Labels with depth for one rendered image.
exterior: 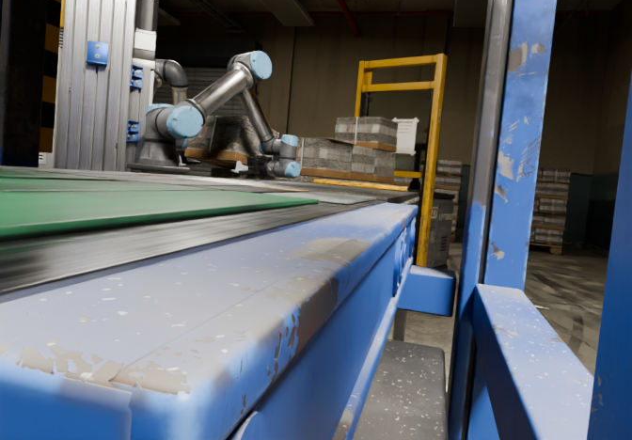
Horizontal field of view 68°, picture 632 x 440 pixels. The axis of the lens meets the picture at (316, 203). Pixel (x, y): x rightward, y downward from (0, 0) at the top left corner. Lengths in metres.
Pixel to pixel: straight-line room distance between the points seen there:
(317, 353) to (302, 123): 9.62
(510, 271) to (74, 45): 1.82
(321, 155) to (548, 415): 2.59
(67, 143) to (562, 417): 1.97
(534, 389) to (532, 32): 0.48
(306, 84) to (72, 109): 8.06
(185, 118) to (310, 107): 8.07
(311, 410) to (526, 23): 0.61
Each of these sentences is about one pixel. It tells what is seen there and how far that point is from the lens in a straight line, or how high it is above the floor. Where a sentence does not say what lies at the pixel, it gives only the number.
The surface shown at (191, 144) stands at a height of 0.94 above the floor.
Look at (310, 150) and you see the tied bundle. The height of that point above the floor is 0.99.
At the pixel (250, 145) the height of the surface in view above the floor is 0.96.
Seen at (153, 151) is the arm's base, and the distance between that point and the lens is 1.87.
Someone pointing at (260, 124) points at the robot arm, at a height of 1.04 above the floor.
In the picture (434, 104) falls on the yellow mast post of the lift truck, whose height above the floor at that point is 1.46.
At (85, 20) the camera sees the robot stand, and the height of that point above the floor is 1.35.
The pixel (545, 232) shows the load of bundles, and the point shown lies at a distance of 7.80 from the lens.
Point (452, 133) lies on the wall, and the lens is 9.34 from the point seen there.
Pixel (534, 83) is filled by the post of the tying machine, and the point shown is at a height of 0.97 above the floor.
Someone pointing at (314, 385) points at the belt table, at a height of 0.75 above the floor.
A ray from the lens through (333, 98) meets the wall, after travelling 9.68.
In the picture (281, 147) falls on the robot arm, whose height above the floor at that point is 0.95.
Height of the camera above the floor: 0.82
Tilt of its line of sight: 3 degrees down
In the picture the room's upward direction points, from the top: 5 degrees clockwise
